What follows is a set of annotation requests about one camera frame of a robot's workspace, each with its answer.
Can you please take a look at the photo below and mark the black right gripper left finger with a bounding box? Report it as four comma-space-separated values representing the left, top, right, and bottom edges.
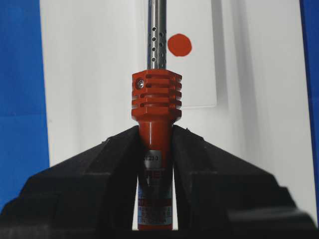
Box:
0, 126, 142, 239

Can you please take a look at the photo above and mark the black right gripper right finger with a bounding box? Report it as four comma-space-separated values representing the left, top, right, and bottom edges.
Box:
172, 126, 319, 239

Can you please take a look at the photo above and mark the orange handled soldering iron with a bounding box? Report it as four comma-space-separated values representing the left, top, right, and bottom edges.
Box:
132, 0, 182, 231

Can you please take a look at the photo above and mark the blue table cloth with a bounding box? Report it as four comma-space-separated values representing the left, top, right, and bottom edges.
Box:
0, 0, 319, 215

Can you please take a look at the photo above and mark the large white board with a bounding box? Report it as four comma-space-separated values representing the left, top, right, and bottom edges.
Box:
39, 0, 312, 231

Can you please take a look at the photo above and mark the small white marked card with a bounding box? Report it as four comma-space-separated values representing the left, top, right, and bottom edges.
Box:
143, 0, 217, 109

